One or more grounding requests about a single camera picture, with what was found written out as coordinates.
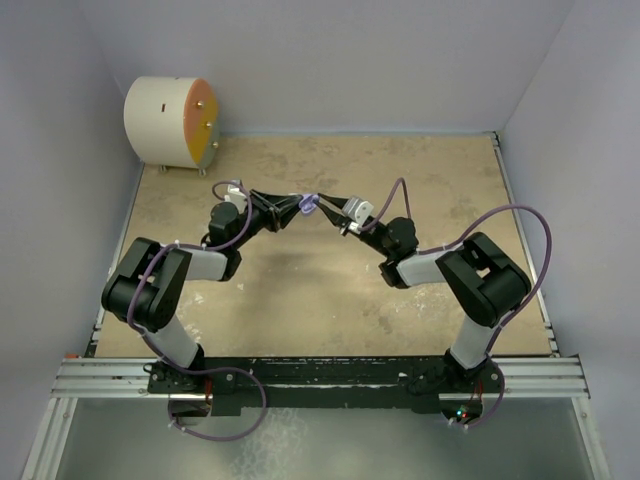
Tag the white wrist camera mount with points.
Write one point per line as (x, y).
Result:
(358, 211)
(236, 196)

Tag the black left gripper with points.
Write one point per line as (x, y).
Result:
(276, 210)

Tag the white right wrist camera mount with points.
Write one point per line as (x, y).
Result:
(358, 211)

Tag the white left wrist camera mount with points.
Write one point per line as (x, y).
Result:
(236, 196)

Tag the white cylinder with orange face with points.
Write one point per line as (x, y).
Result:
(173, 121)

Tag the purple earbud charging case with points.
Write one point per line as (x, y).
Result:
(308, 204)

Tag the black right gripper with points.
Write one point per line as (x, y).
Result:
(337, 219)

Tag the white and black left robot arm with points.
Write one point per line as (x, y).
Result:
(147, 284)

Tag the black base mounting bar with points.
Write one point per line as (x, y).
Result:
(421, 384)

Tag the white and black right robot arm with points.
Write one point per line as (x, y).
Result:
(486, 282)

